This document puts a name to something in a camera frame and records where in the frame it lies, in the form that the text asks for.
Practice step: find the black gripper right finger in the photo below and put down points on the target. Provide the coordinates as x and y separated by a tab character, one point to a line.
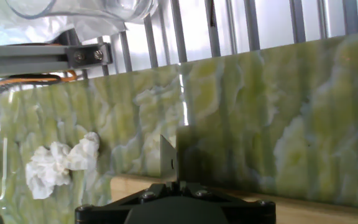
247	214

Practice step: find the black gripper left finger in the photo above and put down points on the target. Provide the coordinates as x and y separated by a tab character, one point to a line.
104	214

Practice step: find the steel cleaver knife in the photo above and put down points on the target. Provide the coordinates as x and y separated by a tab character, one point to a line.
167	161

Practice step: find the bamboo cutting board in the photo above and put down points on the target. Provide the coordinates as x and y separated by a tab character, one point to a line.
306	211

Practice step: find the crumpled white tissue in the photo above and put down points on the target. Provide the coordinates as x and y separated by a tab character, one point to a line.
51	168

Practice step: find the green marble pattern mat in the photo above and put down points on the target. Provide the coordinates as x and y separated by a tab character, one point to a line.
259	118

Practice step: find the white plastic bag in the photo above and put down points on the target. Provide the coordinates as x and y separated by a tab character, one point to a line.
42	28

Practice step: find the aluminium frame profile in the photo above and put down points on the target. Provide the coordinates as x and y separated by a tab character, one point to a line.
23	59

